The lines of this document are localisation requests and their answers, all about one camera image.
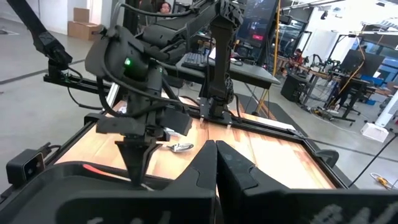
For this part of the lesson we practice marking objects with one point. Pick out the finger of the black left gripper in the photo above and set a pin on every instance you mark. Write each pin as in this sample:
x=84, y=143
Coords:
x=150, y=158
x=132, y=158

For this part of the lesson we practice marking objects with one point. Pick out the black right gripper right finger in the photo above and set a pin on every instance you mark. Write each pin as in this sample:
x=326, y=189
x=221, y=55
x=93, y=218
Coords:
x=248, y=208

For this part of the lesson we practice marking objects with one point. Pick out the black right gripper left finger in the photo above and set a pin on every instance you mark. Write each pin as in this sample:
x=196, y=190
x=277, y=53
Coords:
x=174, y=208

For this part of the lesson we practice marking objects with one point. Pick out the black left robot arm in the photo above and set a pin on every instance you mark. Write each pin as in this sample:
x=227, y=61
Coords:
x=222, y=62

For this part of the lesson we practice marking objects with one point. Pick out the silver metal spoon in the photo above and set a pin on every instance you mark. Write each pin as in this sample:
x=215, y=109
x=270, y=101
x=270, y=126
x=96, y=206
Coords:
x=182, y=147

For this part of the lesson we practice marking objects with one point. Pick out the black computer keyboard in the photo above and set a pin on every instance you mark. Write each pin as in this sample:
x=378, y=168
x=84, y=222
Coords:
x=194, y=59

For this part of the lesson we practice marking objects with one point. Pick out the large brown cardboard box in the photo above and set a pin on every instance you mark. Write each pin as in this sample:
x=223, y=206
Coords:
x=82, y=30

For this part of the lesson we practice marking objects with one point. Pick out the dark grey desk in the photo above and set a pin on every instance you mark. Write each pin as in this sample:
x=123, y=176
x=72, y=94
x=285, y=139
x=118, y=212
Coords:
x=248, y=73

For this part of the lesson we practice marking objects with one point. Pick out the person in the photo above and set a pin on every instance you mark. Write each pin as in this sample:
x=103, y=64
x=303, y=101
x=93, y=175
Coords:
x=164, y=7
x=298, y=56

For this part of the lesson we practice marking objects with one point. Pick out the small brown cardboard box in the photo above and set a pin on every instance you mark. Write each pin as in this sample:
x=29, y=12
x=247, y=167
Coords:
x=81, y=14

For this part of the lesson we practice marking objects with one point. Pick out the black floor cabinet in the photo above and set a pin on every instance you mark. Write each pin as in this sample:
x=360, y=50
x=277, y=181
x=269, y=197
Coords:
x=293, y=88

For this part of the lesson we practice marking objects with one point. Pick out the white box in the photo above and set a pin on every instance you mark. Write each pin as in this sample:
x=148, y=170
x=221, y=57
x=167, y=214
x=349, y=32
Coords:
x=374, y=132

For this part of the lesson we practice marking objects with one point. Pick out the large dark display screen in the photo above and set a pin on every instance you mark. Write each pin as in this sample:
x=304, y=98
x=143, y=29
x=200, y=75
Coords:
x=256, y=21

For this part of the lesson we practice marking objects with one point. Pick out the yellow metal pole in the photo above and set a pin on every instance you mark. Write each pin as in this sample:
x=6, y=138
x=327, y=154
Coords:
x=275, y=37

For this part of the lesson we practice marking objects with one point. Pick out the white standing appliance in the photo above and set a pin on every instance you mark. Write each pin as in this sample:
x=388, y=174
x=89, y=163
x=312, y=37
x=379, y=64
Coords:
x=388, y=110

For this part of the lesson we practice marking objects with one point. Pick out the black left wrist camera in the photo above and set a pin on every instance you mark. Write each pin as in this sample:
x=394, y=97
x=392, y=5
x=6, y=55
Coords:
x=178, y=121

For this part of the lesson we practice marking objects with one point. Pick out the black aluminium table frame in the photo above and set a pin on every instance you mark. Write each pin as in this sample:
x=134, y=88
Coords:
x=264, y=126

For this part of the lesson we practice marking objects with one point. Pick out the black frame corner knob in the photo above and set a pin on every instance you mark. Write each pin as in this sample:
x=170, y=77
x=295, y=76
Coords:
x=328, y=157

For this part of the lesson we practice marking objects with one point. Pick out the black table-level camera box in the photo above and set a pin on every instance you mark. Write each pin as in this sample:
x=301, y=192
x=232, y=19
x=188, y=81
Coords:
x=25, y=166

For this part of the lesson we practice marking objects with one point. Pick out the black camera mount strut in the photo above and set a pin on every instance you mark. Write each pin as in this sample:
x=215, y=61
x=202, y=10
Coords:
x=46, y=43

